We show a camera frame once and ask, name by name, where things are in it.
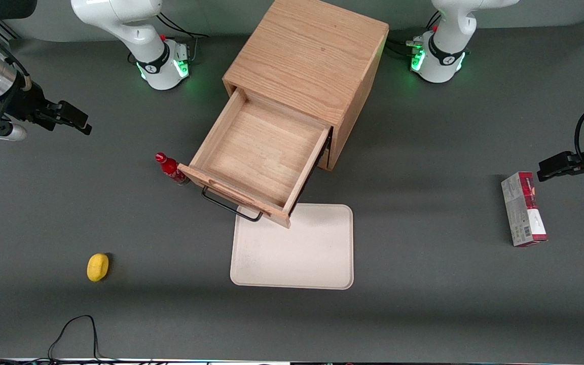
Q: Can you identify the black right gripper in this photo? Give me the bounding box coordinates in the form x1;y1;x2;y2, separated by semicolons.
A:
0;76;93;138

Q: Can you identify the wooden drawer with black handle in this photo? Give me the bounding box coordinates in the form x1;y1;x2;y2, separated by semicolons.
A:
177;87;333;229

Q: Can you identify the wooden drawer cabinet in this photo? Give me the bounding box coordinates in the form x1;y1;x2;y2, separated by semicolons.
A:
223;0;389;171

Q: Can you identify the red plaid cardboard box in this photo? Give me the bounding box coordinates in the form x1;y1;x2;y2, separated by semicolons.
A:
501;171;548;247

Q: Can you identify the small red bottle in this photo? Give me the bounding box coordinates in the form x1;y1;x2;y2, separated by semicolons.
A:
155;152;190;186

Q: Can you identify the yellow lemon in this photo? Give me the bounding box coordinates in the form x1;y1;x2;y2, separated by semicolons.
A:
87;253;110;283

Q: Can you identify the white rectangular plastic tray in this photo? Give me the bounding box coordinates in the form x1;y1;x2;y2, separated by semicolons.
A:
230;204;354;290

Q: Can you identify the black right arm base cable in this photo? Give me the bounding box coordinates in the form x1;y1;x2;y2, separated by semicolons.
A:
156;12;210;65

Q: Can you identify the black arm base cable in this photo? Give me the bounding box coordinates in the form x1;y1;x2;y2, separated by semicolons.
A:
386;10;441;57
156;12;210;65

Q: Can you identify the black left arm base cable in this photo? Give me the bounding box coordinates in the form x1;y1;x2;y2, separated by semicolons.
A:
386;10;441;57

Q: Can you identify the black cable at table edge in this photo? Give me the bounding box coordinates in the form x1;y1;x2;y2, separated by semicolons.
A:
0;315;171;365

